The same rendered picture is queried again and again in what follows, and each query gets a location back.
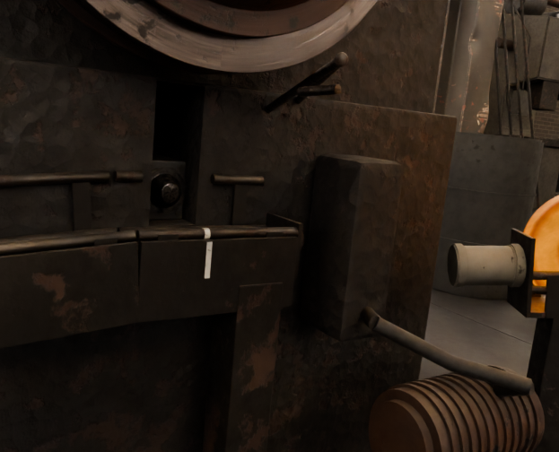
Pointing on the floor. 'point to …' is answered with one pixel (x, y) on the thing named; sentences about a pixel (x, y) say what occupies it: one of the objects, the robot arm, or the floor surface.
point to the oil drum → (486, 200)
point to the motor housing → (454, 417)
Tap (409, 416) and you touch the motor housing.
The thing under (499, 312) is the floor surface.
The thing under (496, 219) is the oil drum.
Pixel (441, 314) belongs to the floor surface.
